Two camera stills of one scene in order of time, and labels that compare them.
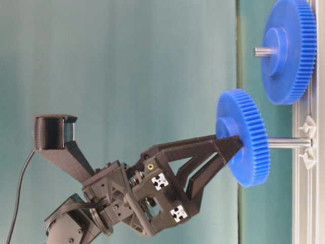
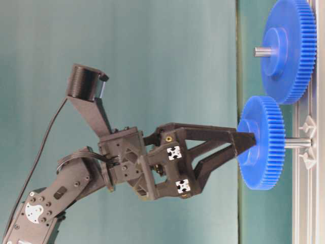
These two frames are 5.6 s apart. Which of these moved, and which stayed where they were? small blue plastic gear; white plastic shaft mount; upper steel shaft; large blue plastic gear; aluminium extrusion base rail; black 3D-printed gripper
Moved: black 3D-printed gripper; small blue plastic gear
Stayed: large blue plastic gear; upper steel shaft; white plastic shaft mount; aluminium extrusion base rail
